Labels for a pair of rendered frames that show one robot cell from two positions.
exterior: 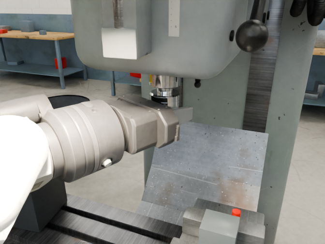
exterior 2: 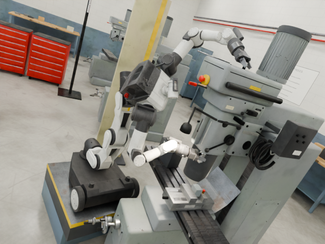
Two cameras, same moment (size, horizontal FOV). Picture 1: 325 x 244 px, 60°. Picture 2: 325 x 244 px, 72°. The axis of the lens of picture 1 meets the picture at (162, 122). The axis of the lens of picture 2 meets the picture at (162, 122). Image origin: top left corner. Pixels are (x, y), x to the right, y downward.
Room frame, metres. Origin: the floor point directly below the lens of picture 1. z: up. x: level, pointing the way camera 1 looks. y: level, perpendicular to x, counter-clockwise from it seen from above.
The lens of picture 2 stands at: (-0.94, -0.66, 1.91)
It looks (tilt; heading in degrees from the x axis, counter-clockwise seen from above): 20 degrees down; 39
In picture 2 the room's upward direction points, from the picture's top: 21 degrees clockwise
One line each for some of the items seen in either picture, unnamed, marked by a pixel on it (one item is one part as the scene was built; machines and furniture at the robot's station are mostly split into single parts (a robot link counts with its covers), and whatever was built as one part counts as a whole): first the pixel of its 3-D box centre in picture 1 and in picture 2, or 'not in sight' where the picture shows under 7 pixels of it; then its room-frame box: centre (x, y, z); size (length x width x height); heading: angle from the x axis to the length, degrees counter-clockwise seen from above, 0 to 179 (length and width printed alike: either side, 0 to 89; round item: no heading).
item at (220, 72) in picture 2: not in sight; (239, 81); (0.43, -0.01, 1.81); 0.47 x 0.26 x 0.16; 158
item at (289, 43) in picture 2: not in sight; (282, 55); (0.64, -0.10, 2.05); 0.20 x 0.20 x 0.32
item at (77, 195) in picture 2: not in sight; (77, 198); (-0.09, 0.58, 0.50); 0.20 x 0.05 x 0.20; 84
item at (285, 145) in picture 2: not in sight; (294, 140); (0.57, -0.43, 1.62); 0.20 x 0.09 x 0.21; 158
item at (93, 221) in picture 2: not in sight; (98, 220); (-0.03, 0.32, 0.49); 0.22 x 0.06 x 0.06; 158
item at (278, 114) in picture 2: not in sight; (276, 116); (0.88, -0.19, 1.66); 0.80 x 0.23 x 0.20; 158
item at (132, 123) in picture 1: (116, 129); (189, 153); (0.35, 0.06, 1.23); 0.13 x 0.12 x 0.10; 43
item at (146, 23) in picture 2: not in sight; (127, 85); (0.95, 1.67, 1.15); 0.52 x 0.40 x 2.30; 158
